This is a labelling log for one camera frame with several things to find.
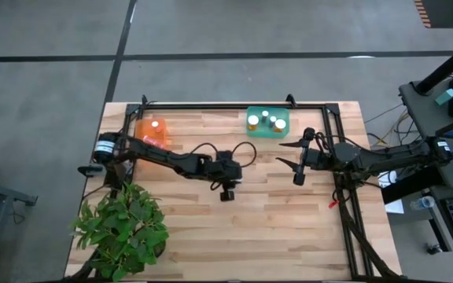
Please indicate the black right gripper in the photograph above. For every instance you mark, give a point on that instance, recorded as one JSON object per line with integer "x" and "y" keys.
{"x": 313, "y": 159}

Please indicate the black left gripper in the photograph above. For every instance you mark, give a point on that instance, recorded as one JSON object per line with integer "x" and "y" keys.
{"x": 226, "y": 169}

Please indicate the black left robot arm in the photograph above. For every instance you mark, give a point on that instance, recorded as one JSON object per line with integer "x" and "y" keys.
{"x": 163, "y": 157}

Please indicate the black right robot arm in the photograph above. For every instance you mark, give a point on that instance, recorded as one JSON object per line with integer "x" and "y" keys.
{"x": 387, "y": 159}

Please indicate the translucent teal plastic bin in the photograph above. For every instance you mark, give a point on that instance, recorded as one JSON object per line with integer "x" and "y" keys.
{"x": 266, "y": 131}

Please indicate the translucent orange plastic bin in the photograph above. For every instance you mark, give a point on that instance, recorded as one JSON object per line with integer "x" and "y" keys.
{"x": 144, "y": 127}

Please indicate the small red clip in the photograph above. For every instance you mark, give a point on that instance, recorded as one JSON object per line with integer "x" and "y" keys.
{"x": 332, "y": 204}

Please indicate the white paper sheet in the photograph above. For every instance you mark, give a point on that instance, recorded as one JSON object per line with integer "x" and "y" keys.
{"x": 395, "y": 207}

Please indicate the green leafy potted plant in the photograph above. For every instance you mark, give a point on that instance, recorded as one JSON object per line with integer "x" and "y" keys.
{"x": 124, "y": 232}

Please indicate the black side desk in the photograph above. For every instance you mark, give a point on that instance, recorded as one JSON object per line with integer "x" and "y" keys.
{"x": 427, "y": 129}

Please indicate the black side clamp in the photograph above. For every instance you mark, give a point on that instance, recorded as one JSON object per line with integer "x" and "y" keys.
{"x": 90, "y": 170}

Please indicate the clear water bottle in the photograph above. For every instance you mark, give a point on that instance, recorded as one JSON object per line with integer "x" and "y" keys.
{"x": 423, "y": 202}

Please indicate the small teal box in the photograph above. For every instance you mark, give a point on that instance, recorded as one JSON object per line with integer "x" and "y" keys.
{"x": 445, "y": 96}

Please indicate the small black floor object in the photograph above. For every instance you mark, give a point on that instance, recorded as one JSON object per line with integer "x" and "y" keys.
{"x": 434, "y": 248}

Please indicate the black round pole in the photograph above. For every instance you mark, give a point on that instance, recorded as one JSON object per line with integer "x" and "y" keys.
{"x": 446, "y": 67}

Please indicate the black mat with hazard stripes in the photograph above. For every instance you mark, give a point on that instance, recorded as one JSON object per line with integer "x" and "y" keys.
{"x": 444, "y": 12}

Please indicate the black aluminium table frame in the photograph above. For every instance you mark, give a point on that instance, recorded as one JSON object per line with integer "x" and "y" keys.
{"x": 226, "y": 106}

